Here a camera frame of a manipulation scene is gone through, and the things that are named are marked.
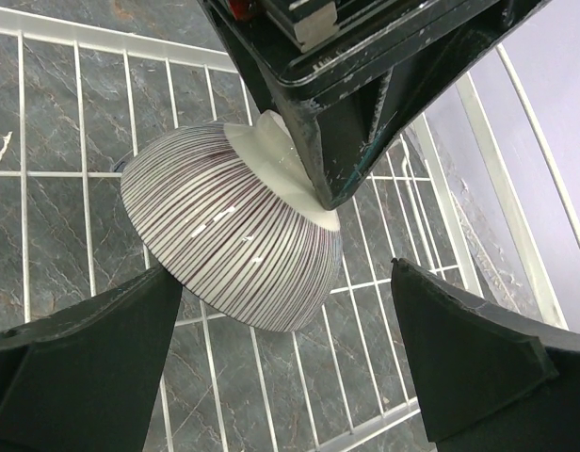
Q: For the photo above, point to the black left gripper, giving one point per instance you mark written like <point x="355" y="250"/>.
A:
<point x="280" y="44"/>

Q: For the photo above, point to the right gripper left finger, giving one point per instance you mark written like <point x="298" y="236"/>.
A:
<point x="86" y="378"/>

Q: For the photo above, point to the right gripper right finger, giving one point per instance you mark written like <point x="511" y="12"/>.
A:
<point x="486" y="378"/>

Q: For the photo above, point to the grey striped bowl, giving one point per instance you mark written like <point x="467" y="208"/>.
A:
<point x="230" y="212"/>

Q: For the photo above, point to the white wire dish rack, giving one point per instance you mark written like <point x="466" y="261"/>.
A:
<point x="484" y="191"/>

